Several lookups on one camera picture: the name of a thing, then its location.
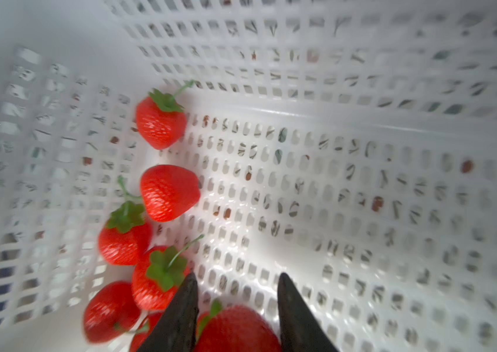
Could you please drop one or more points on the red strawberry top basket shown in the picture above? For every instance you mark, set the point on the red strawberry top basket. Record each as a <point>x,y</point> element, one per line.
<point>160,119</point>

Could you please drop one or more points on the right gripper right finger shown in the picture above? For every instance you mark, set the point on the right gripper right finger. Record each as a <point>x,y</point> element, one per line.
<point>299,329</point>

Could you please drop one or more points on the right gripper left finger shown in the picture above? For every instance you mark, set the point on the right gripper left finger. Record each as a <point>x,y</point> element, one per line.
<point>176,329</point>

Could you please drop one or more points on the white plastic perforated basket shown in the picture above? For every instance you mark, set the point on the white plastic perforated basket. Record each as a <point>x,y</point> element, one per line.
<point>349,144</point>

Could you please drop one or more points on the red strawberry basket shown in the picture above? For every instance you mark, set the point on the red strawberry basket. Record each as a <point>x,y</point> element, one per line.
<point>110,313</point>
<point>168,191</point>
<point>126,234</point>
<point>158,275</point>
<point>160,119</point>

